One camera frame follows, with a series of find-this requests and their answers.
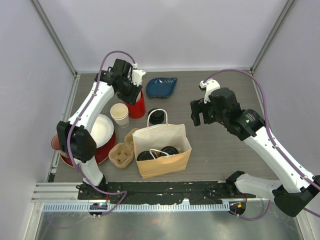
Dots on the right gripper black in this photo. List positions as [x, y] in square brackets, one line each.
[198, 106]

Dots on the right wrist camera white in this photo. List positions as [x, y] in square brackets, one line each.
[208, 86]

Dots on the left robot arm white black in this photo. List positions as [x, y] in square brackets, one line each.
[74, 134]

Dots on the stack of white paper cups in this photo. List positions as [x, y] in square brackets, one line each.
[120, 113]

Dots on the pink mug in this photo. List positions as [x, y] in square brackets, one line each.
[55, 144]

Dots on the brown paper bag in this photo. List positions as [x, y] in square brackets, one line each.
[154, 138]

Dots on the red straw holder cup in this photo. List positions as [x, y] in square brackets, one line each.
[138, 110]

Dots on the stack of black lids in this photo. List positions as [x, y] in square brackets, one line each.
[156, 116]

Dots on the blue ceramic leaf dish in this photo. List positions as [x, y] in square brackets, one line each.
[161, 87]

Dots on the white paper plates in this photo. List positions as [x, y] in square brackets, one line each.
[102, 130]

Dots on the brown pulp cup carrier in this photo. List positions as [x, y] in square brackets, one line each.
[122, 154]

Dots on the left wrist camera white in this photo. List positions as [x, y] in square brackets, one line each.
[137, 75]

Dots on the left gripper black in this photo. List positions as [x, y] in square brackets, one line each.
[136, 90]

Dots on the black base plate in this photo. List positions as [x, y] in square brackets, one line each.
[163, 192]

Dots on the white slotted cable duct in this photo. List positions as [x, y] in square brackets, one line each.
[135, 208]

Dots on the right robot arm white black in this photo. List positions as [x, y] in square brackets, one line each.
[295, 186]

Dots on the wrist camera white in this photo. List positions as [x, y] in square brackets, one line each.
[137, 75]
[208, 86]

